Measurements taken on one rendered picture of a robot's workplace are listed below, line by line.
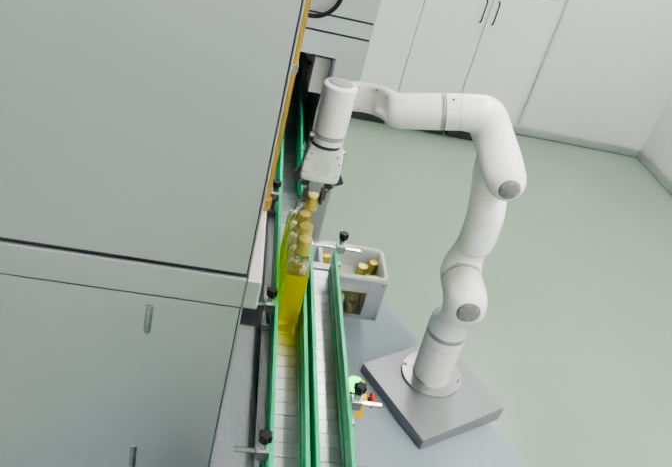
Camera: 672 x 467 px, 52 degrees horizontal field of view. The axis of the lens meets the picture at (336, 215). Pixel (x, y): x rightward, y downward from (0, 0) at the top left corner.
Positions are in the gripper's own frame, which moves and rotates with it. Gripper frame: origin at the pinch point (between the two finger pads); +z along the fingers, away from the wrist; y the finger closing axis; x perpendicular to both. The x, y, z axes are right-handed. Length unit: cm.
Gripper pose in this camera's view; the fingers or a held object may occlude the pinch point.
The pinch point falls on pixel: (313, 194)
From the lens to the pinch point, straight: 179.4
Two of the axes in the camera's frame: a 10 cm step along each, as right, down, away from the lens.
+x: -0.4, -5.3, 8.5
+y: 9.7, 1.7, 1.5
